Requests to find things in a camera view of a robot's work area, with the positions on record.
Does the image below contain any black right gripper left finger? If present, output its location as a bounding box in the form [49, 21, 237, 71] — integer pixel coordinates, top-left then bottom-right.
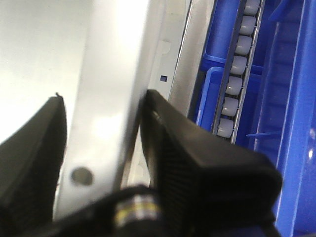
[0, 94, 67, 237]

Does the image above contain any blue bin right near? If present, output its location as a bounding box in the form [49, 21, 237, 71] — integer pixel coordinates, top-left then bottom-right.
[246, 0, 316, 237]

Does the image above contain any near right roller track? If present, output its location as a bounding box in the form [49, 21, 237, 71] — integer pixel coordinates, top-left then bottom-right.
[211, 0, 265, 144]

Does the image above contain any white plastic tote bin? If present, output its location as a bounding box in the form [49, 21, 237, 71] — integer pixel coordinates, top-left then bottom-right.
[0, 0, 190, 220]

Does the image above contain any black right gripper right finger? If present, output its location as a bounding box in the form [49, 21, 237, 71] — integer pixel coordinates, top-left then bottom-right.
[140, 89, 282, 237]

